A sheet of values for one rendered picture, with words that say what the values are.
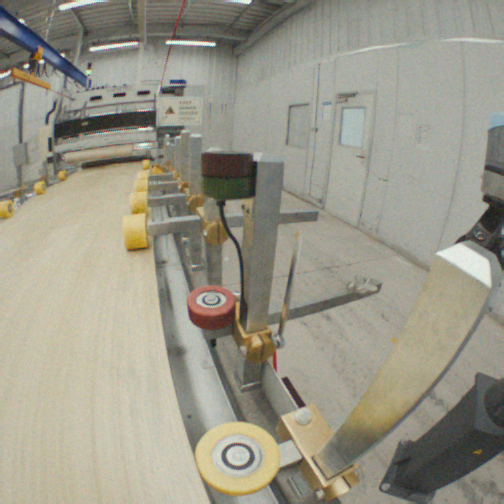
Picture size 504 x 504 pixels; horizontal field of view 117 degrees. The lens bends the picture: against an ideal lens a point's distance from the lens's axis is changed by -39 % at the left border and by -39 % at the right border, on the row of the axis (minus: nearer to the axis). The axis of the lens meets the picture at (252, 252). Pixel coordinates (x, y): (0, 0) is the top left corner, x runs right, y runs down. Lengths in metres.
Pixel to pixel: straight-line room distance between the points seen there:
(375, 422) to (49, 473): 0.30
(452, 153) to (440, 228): 0.86
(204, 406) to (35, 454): 0.41
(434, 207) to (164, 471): 3.09
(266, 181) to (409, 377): 0.24
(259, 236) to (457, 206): 2.77
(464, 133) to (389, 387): 2.94
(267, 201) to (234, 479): 0.30
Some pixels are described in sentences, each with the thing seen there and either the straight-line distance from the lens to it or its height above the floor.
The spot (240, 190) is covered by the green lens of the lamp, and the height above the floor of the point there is 1.09.
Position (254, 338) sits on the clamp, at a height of 0.87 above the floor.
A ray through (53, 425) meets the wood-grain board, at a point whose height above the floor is 0.90.
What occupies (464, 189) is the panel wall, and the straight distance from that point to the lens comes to 2.95.
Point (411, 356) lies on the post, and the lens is 0.15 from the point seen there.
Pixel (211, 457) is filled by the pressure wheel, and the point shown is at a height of 0.91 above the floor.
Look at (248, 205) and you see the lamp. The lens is 0.31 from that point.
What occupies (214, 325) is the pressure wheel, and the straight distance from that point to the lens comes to 0.39.
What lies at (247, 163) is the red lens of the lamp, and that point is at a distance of 0.27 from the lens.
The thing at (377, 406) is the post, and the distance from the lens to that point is 0.19.
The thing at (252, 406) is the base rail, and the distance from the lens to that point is 0.52.
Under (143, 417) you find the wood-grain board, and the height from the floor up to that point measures 0.90.
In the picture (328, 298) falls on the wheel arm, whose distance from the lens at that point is 0.53.
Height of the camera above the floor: 1.15
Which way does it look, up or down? 26 degrees down
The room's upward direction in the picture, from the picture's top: 4 degrees clockwise
